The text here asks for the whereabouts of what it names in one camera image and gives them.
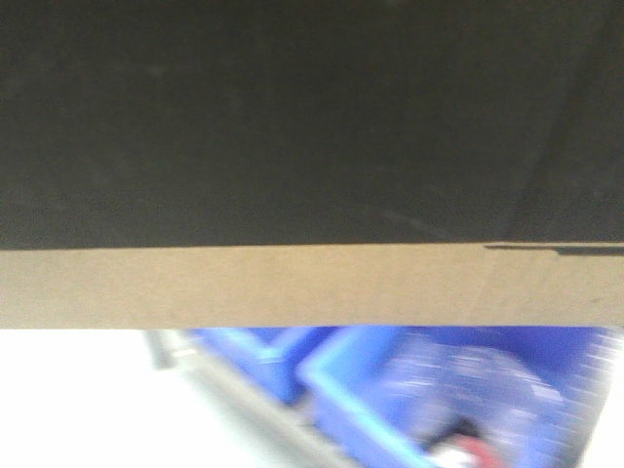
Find brown EcoFlow cardboard box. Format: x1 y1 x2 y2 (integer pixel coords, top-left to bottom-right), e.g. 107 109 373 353
1 1 623 329

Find blue plastic bin centre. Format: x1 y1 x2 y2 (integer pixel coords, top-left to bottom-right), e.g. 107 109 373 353
188 325 623 467

